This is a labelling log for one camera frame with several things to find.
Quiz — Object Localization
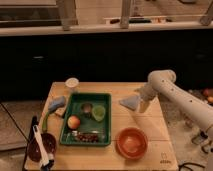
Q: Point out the small metal cup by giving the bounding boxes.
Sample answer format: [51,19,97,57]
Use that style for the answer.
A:
[81,103,93,117]

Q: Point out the dark red grapes bunch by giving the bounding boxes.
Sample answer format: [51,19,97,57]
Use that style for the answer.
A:
[76,133,99,143]

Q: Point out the red yellow apple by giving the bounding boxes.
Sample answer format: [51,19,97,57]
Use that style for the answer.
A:
[67,115,81,129]

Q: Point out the dark maroon bowl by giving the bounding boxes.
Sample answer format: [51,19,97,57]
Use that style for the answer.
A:
[27,133,56,162]

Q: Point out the green handled utensil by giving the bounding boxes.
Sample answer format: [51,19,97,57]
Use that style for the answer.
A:
[42,112,49,132]

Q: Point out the white cup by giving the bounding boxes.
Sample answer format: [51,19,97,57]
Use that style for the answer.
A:
[65,77,79,93]

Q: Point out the red bowl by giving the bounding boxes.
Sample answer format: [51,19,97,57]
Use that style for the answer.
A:
[115,127,148,160]

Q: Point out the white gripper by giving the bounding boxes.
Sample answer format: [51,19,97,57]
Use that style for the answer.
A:
[136,83,157,113]

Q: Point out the light blue towel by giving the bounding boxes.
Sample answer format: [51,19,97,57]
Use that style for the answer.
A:
[119,95,140,110]

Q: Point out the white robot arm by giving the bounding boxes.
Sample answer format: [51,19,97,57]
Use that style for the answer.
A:
[139,70,213,140]

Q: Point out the green plastic tray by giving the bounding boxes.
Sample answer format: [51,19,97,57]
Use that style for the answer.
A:
[60,93,111,147]

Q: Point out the black cable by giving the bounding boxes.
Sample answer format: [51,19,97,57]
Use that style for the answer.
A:
[177,161,206,171]

